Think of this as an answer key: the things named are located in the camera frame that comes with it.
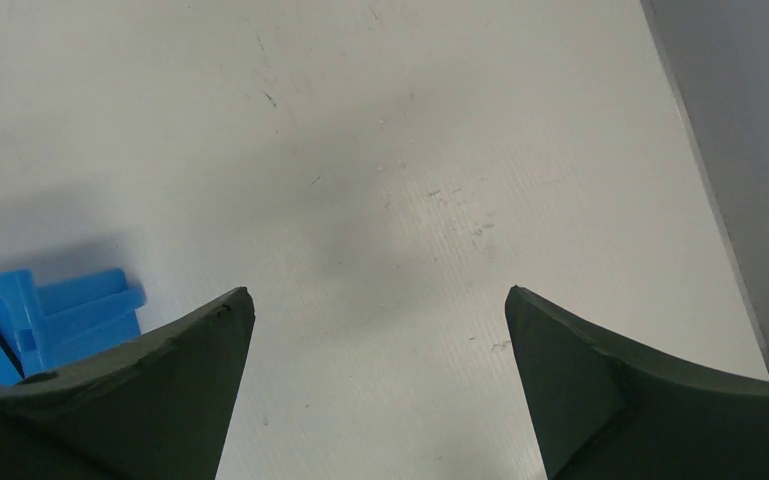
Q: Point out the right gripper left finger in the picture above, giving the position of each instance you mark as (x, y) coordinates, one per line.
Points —
(155, 407)

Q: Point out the blue plastic bin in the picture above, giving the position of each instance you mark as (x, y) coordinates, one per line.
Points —
(46, 327)

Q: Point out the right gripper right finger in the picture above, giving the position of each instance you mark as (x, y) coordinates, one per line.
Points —
(604, 406)

